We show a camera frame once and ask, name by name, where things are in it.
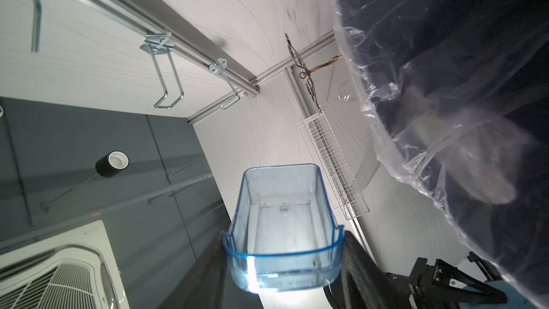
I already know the dark oval glass rack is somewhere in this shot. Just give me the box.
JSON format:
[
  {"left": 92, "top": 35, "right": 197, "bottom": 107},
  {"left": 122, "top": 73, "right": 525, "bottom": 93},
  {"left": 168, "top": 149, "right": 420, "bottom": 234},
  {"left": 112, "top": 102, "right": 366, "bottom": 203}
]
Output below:
[{"left": 285, "top": 33, "right": 343, "bottom": 113}]

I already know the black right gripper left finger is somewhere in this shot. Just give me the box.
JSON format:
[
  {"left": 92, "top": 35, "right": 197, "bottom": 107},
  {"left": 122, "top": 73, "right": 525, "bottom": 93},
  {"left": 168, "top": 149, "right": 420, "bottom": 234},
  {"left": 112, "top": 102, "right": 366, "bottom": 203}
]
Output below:
[{"left": 159, "top": 240, "right": 240, "bottom": 308}]

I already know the clear plastic bin liner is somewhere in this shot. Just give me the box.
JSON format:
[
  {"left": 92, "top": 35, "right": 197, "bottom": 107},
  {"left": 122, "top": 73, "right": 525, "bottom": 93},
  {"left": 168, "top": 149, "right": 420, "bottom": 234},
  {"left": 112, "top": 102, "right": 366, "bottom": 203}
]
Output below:
[{"left": 332, "top": 0, "right": 548, "bottom": 308}]

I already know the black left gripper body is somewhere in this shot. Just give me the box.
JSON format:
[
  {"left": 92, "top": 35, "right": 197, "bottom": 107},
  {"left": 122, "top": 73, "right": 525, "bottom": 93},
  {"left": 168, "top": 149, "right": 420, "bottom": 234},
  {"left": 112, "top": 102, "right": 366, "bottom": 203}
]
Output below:
[{"left": 386, "top": 257, "right": 508, "bottom": 308}]

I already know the ceiling air conditioner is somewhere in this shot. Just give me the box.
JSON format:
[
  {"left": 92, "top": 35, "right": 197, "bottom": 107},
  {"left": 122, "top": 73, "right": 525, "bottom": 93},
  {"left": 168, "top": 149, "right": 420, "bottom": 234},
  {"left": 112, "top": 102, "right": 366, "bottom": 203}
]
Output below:
[{"left": 1, "top": 220, "right": 130, "bottom": 308}]

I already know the white wire basket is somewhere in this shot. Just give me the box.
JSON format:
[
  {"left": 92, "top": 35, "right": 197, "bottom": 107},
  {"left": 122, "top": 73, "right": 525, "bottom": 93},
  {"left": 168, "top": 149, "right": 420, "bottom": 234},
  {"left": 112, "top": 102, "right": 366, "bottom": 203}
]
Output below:
[{"left": 303, "top": 112, "right": 370, "bottom": 220}]

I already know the aluminium rail with hooks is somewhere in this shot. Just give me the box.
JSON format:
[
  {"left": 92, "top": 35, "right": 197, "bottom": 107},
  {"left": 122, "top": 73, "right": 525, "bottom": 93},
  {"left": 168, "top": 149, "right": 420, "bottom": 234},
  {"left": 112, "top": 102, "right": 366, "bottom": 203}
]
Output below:
[{"left": 6, "top": 0, "right": 260, "bottom": 110}]

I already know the bright blue shavings tray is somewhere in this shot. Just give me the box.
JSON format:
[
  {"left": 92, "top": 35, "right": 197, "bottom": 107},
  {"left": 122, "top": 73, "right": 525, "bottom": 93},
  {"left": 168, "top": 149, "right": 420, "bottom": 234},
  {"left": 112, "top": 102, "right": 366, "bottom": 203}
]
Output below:
[{"left": 222, "top": 163, "right": 345, "bottom": 294}]

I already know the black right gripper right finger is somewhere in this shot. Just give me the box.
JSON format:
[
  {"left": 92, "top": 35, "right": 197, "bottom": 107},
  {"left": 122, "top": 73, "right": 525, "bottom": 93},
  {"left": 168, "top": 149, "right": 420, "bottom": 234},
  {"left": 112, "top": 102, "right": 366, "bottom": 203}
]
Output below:
[{"left": 340, "top": 231, "right": 411, "bottom": 308}]

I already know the black ceiling spotlight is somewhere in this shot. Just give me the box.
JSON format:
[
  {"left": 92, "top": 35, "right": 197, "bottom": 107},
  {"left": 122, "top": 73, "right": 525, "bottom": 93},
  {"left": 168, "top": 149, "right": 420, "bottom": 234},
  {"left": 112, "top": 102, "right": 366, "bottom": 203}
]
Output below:
[{"left": 95, "top": 151, "right": 130, "bottom": 178}]

